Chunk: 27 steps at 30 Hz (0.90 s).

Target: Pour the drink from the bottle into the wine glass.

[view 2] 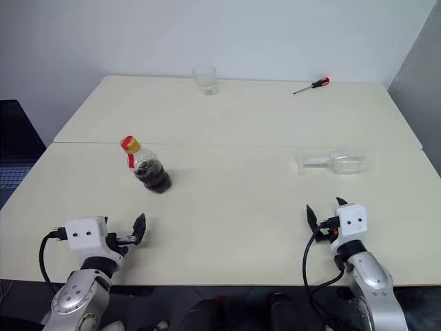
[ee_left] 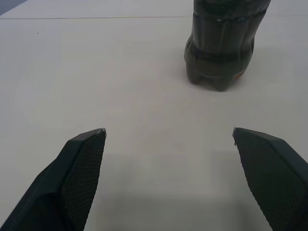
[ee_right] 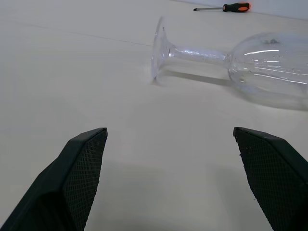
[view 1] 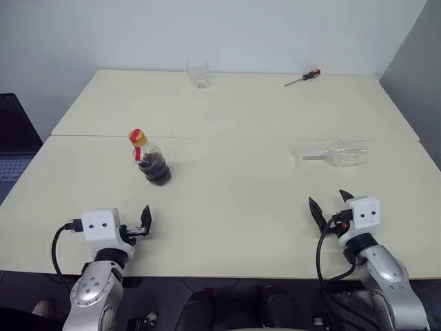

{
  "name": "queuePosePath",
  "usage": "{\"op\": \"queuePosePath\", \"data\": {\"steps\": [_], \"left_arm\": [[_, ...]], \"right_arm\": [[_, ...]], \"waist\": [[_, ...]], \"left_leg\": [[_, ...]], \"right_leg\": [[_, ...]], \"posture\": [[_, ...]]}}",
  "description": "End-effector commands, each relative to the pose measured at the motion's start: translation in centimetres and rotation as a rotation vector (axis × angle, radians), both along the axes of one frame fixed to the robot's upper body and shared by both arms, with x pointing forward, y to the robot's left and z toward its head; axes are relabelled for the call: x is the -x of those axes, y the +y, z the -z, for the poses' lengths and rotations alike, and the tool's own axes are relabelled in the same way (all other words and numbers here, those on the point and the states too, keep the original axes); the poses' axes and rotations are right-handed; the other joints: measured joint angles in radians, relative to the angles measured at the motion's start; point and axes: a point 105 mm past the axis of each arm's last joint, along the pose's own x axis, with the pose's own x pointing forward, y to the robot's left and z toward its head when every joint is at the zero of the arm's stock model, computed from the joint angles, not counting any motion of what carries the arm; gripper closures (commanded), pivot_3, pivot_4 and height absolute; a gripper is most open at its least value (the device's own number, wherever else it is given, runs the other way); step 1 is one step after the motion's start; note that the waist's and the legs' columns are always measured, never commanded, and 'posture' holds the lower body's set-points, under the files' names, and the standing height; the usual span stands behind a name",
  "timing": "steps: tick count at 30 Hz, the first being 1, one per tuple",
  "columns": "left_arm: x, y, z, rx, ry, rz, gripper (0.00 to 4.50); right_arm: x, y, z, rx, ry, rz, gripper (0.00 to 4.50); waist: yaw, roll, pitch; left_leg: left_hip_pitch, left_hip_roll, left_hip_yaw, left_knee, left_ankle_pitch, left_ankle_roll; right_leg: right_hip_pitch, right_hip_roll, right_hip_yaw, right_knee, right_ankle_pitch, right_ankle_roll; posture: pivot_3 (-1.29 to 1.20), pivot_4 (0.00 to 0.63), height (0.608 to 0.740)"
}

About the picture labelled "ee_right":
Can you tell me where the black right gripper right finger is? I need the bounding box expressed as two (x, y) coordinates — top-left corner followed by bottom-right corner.
(232, 127), (308, 231)

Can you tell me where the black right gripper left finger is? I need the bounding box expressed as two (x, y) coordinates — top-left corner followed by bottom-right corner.
(0, 127), (108, 231)

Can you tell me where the orange black handled screwdriver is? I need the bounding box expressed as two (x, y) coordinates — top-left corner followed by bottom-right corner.
(193, 2), (252, 13)

